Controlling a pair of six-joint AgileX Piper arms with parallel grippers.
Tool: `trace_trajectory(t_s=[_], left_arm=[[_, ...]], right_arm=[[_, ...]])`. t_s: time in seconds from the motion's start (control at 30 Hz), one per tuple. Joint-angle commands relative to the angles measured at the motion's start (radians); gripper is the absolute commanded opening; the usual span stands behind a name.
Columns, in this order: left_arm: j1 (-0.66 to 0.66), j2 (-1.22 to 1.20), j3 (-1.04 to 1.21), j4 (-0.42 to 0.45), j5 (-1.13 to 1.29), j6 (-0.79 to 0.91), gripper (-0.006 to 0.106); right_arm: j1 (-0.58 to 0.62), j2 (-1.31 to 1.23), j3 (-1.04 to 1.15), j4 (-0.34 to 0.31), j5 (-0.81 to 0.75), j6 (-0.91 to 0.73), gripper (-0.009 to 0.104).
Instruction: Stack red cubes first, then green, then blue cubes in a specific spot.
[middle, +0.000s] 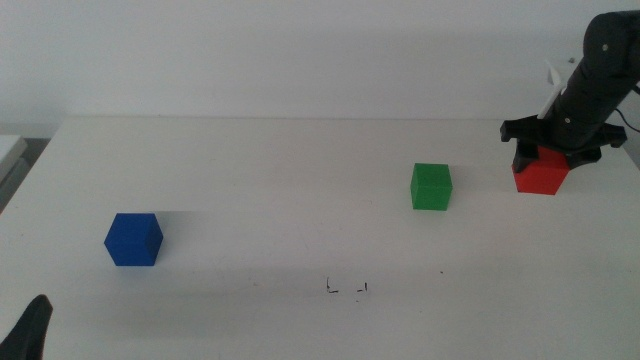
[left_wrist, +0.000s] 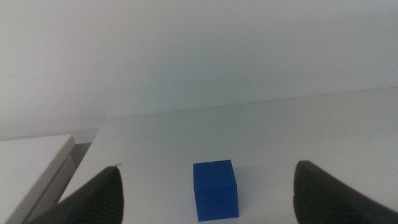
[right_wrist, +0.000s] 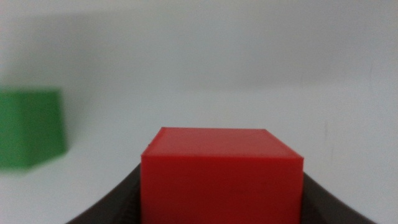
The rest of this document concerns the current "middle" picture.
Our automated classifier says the blue cube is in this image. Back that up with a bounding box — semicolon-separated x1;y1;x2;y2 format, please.
103;212;165;268

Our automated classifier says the red cube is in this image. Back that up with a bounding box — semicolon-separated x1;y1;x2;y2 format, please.
512;146;572;197

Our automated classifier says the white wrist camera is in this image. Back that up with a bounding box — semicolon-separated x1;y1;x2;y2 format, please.
536;58;572;121

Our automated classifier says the green cube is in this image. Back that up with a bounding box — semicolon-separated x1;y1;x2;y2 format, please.
409;162;454;212

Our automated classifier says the black camera cable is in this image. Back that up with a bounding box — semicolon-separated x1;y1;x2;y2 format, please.
613;83;640;135

